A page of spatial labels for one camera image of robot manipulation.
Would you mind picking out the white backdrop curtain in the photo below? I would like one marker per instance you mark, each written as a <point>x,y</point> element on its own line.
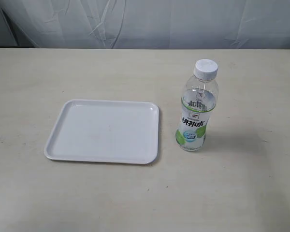
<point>146,24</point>

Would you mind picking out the white rectangular plastic tray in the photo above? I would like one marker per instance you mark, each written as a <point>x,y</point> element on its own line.
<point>105,132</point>

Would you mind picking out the clear plastic water bottle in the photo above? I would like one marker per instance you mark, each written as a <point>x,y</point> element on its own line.
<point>198,100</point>

